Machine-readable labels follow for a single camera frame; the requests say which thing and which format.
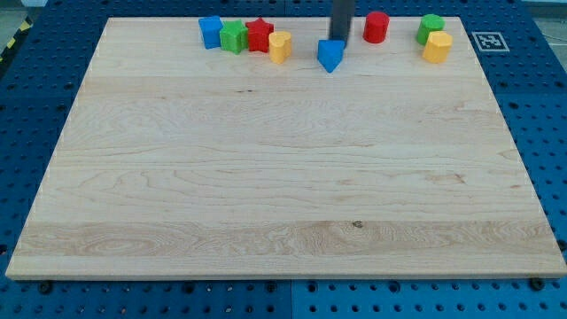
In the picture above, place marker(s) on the red star block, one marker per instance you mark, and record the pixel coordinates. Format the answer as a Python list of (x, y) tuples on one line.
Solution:
[(258, 34)]

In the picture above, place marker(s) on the yellow hexagon block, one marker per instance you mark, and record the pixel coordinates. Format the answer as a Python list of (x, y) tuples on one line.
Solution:
[(437, 47)]

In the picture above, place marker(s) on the blue cube block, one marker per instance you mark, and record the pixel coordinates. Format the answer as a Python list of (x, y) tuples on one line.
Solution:
[(210, 28)]

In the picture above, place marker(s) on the light wooden board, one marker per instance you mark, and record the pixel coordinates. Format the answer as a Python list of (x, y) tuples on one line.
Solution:
[(177, 162)]

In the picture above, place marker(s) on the blue triangle block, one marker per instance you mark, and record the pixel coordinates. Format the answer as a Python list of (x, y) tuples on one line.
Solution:
[(330, 54)]

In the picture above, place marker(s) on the green star block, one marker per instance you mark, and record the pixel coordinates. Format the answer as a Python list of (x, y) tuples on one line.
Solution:
[(234, 36)]

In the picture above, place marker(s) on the black yellow hazard tape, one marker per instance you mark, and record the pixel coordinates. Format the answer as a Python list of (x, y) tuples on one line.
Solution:
[(17, 39)]

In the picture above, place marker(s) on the green cylinder block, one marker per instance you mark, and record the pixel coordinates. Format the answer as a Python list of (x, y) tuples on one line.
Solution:
[(429, 23)]

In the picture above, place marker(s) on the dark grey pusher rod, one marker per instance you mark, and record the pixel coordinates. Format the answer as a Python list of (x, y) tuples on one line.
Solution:
[(342, 12)]

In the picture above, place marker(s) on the red cylinder block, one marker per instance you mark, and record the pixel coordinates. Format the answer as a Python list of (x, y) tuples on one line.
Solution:
[(375, 27)]

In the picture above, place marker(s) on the yellow heart block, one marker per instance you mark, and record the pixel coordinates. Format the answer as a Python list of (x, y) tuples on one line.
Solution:
[(280, 46)]

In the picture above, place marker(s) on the white fiducial marker tag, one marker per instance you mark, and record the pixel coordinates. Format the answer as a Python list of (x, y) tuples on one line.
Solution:
[(489, 41)]

